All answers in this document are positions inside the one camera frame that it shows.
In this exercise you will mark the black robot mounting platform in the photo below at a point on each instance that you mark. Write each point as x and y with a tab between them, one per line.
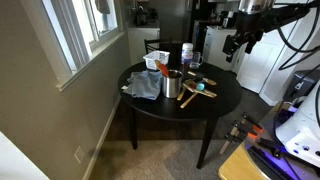
266	163

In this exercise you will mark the wooden spoon in tin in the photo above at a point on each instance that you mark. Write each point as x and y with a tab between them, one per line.
156	62

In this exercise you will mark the silver metal tin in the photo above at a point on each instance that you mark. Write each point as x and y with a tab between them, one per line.
171	87

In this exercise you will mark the stainless steel fridge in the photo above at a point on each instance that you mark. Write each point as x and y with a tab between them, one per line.
170	16

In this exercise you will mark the white cardboard box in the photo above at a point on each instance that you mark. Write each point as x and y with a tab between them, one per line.
156	56

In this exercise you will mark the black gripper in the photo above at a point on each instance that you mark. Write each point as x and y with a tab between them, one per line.
255	26

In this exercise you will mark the white kitchen cabinet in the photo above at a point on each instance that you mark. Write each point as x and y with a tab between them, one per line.
143	43

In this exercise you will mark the black coffee maker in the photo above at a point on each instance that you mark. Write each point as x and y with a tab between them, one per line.
140	16

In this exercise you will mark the round black table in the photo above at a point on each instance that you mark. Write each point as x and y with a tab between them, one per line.
200	110

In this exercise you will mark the small white paper scrap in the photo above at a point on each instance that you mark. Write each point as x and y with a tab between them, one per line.
124	88

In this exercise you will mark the white jar blue label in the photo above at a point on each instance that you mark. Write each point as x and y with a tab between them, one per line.
187	53

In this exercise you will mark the wooden stand top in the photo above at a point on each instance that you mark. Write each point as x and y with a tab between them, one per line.
236	166

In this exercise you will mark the clear glass mug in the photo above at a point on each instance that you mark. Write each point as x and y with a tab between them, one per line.
195	60

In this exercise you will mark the white framed window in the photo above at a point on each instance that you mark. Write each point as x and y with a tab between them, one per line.
96	23

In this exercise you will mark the white wall outlet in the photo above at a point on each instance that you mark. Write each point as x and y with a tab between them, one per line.
79	154

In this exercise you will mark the black box device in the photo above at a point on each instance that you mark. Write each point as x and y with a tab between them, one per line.
300	86

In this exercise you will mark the orange spatula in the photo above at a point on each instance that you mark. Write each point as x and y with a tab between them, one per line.
163	69

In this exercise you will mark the blue cloth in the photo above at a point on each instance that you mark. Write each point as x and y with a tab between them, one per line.
145	85

